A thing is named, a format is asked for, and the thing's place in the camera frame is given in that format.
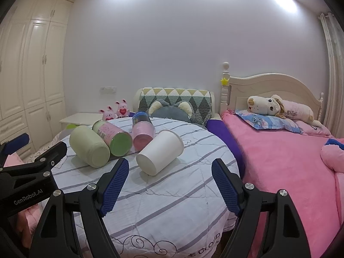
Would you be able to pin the white bedside shelf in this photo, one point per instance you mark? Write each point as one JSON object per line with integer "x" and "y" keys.
{"x": 81, "y": 118}

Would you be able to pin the cream wardrobe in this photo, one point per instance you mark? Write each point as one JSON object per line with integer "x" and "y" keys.
{"x": 32, "y": 70}

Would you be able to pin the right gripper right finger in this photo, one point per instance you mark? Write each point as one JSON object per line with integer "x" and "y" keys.
{"x": 272, "y": 214}

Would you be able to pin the white striped quilt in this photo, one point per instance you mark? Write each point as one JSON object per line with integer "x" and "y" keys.
{"x": 180, "y": 211}

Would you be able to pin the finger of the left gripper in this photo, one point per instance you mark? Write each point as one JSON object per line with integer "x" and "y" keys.
{"x": 12, "y": 146}
{"x": 49, "y": 158}

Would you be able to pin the pale green cup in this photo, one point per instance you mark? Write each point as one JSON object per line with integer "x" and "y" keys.
{"x": 89, "y": 146}

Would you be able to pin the pink bed blanket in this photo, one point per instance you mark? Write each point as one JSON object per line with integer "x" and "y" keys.
{"x": 279, "y": 159}

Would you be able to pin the blue cartoon pillow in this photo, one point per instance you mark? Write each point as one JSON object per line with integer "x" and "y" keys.
{"x": 267, "y": 122}

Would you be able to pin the white wall socket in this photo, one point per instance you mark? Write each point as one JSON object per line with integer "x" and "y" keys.
{"x": 111, "y": 89}

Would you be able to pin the yellow star decoration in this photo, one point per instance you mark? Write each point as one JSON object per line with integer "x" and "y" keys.
{"x": 224, "y": 81}

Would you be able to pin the pink bunny plush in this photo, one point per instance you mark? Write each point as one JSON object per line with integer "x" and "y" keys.
{"x": 107, "y": 114}
{"x": 122, "y": 109}

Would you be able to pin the triangle patterned cushion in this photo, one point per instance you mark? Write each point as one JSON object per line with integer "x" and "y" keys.
{"x": 200, "y": 100}

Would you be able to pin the white paper cup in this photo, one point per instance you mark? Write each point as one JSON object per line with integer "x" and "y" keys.
{"x": 160, "y": 152}

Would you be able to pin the pink bunny plush left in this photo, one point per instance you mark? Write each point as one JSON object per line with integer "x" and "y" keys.
{"x": 107, "y": 114}

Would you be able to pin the cream curtain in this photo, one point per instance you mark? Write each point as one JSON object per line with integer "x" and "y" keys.
{"x": 333, "y": 32}

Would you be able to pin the pink plush cushion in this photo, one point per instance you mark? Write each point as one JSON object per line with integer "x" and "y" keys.
{"x": 332, "y": 155}

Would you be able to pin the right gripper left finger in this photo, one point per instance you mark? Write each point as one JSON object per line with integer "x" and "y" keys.
{"x": 56, "y": 236}

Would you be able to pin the pink bunny plush right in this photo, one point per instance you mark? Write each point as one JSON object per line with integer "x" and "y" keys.
{"x": 122, "y": 109}

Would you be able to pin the cream wooden headboard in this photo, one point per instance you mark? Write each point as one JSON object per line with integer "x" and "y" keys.
{"x": 234, "y": 95}

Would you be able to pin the grey cat plush cushion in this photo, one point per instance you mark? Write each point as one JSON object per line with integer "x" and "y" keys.
{"x": 181, "y": 111}

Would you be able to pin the pink cup with blue lid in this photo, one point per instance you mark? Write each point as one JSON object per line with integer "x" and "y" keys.
{"x": 143, "y": 130}

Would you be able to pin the dog plush toy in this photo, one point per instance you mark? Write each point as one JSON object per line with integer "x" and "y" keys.
{"x": 277, "y": 107}

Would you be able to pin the purple blanket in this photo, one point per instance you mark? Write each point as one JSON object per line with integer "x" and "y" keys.
{"x": 218, "y": 128}

